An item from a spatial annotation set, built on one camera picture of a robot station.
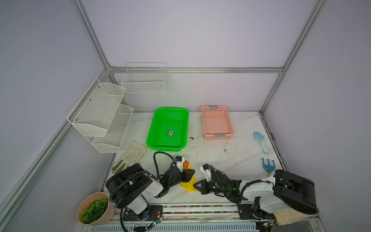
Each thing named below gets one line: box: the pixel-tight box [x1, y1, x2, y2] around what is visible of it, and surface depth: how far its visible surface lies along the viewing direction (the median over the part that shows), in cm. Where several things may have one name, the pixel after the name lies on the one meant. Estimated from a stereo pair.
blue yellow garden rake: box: [260, 157, 276, 177], surface depth 91 cm
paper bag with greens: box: [76, 191, 115, 226], surface depth 66 cm
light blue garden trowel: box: [253, 130, 269, 155], surface depth 105 cm
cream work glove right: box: [273, 208, 318, 226], surface depth 73 cm
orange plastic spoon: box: [183, 159, 190, 169], surface depth 90 cm
